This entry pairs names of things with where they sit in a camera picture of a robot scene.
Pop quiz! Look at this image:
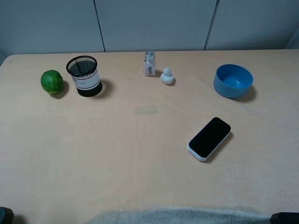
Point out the black smartphone white case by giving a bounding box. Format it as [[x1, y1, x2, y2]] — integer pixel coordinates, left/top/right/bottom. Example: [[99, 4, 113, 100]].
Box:
[[187, 117, 231, 161]]

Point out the small white duck figurine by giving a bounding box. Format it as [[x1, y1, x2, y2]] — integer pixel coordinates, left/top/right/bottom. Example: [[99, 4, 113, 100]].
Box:
[[160, 67, 174, 84]]

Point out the green round fruit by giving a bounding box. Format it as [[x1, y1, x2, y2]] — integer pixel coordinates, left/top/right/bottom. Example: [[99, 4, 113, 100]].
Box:
[[41, 70, 64, 94]]

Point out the black object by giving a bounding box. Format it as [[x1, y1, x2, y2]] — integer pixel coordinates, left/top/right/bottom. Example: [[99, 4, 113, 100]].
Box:
[[0, 207, 14, 224], [270, 212, 299, 224]]

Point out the clear glass shaker bottle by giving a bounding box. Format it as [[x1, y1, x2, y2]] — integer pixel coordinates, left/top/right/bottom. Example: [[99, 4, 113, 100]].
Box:
[[143, 51, 156, 77]]

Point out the blue plastic bowl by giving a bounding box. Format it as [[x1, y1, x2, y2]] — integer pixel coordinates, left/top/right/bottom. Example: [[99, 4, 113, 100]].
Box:
[[214, 64, 254, 98]]

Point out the black mesh pen holder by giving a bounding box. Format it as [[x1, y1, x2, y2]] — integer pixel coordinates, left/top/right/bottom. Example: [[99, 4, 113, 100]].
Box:
[[66, 56, 103, 97]]

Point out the black object bottom right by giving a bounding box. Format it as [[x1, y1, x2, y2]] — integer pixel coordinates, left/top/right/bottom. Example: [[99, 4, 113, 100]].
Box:
[[270, 212, 299, 224]]

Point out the black object bottom left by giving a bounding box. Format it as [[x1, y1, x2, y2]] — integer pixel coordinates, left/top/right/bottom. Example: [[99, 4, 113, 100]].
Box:
[[0, 207, 14, 224]]

